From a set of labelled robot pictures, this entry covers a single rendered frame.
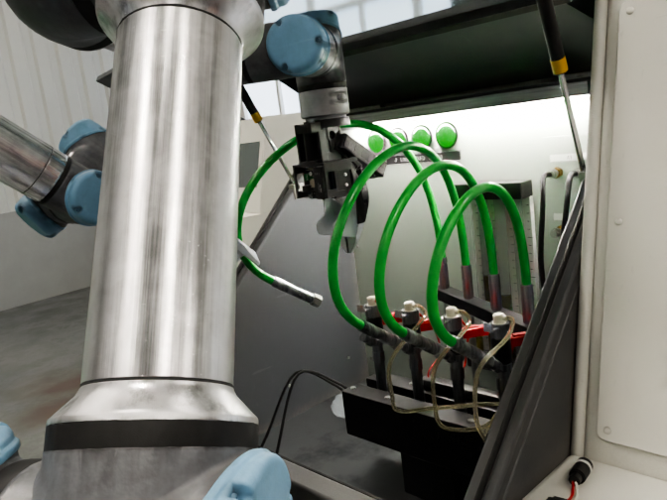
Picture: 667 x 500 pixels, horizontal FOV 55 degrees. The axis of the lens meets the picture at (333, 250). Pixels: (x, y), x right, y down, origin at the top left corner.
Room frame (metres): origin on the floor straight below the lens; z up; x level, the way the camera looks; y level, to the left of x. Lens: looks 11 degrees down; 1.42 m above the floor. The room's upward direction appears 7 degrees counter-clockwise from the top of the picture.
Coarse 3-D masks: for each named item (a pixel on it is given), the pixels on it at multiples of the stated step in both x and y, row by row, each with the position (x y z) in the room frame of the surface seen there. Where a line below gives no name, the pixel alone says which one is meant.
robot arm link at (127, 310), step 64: (128, 0) 0.44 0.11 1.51; (192, 0) 0.43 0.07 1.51; (256, 0) 0.46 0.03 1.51; (128, 64) 0.42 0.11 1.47; (192, 64) 0.41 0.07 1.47; (128, 128) 0.39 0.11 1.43; (192, 128) 0.39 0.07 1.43; (128, 192) 0.37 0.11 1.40; (192, 192) 0.37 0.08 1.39; (128, 256) 0.35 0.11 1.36; (192, 256) 0.36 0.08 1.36; (128, 320) 0.33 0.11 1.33; (192, 320) 0.34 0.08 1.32; (128, 384) 0.31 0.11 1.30; (192, 384) 0.32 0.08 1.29; (64, 448) 0.30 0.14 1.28; (128, 448) 0.29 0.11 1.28; (192, 448) 0.29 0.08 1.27; (256, 448) 0.32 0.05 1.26
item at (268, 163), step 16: (368, 128) 1.12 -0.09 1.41; (384, 128) 1.13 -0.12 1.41; (288, 144) 1.07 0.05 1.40; (272, 160) 1.06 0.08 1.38; (416, 160) 1.15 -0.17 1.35; (256, 176) 1.05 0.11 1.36; (432, 192) 1.16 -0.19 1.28; (240, 208) 1.03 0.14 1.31; (432, 208) 1.16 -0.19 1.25; (240, 224) 1.03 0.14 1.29; (256, 272) 1.04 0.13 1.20
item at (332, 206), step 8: (328, 200) 1.01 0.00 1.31; (336, 200) 1.01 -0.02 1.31; (328, 208) 1.01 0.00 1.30; (336, 208) 1.01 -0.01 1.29; (328, 216) 1.00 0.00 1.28; (336, 216) 1.01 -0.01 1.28; (320, 224) 0.99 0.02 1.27; (328, 224) 1.00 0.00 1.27; (320, 232) 0.99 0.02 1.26; (328, 232) 1.00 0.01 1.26; (344, 240) 1.01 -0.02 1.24; (344, 248) 1.01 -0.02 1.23
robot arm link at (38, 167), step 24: (0, 120) 0.83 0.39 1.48; (0, 144) 0.81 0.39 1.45; (24, 144) 0.83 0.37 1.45; (48, 144) 0.87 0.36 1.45; (0, 168) 0.82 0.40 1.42; (24, 168) 0.83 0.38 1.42; (48, 168) 0.85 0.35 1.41; (72, 168) 0.87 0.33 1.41; (24, 192) 0.85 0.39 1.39; (48, 192) 0.85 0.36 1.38; (72, 192) 0.85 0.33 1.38; (96, 192) 0.86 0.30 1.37; (72, 216) 0.86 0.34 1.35; (96, 216) 0.86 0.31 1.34
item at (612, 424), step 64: (640, 0) 0.80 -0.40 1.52; (640, 64) 0.78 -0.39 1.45; (640, 128) 0.76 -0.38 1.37; (640, 192) 0.75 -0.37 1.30; (640, 256) 0.73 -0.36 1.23; (640, 320) 0.72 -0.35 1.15; (576, 384) 0.76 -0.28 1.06; (640, 384) 0.70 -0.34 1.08; (576, 448) 0.74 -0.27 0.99; (640, 448) 0.69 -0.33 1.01
